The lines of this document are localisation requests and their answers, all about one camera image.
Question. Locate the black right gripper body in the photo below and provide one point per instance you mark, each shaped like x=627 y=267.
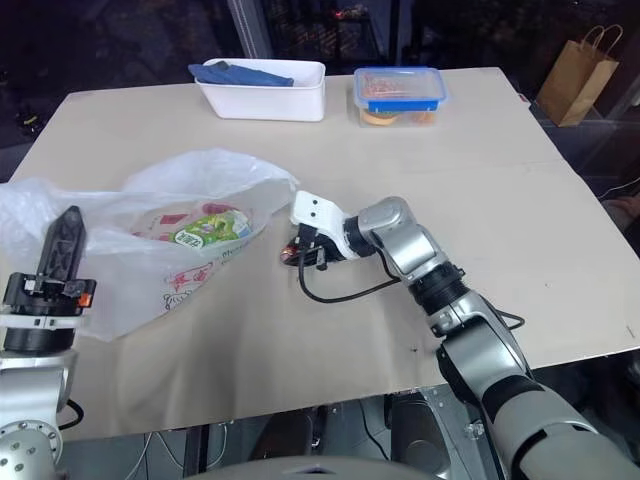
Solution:
x=316 y=247

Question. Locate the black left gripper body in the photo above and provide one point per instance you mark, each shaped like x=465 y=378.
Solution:
x=47 y=299

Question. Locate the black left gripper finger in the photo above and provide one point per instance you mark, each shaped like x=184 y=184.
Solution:
x=62 y=245

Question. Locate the translucent white plastic bag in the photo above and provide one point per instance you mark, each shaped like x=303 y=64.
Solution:
x=165 y=172

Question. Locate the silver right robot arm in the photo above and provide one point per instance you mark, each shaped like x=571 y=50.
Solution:
x=465 y=320

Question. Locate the brown paper bag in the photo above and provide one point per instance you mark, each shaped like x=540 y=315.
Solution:
x=575 y=85

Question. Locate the green snack packet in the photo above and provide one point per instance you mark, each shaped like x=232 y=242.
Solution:
x=210 y=230

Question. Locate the white red printed packet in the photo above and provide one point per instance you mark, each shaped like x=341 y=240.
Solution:
x=162 y=220

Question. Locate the beige cardboard table cover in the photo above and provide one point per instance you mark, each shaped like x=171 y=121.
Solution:
x=450 y=175

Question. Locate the white plastic bin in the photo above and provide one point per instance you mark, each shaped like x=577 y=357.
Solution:
x=265 y=100

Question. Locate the clear container with blue lid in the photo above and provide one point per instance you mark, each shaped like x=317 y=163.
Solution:
x=400 y=87

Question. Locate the dark blue folded cloth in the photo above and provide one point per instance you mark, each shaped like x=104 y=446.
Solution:
x=240 y=75

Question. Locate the grey robot torso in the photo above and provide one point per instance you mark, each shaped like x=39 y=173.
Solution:
x=300 y=467

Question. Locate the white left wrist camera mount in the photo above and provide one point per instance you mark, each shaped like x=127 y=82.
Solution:
x=31 y=320

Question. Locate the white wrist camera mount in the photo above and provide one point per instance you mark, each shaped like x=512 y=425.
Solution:
x=31 y=320
x=317 y=212

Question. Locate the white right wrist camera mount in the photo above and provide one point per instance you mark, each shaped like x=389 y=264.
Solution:
x=317 y=212

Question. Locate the grey metal frame post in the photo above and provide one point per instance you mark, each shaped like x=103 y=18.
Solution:
x=250 y=30

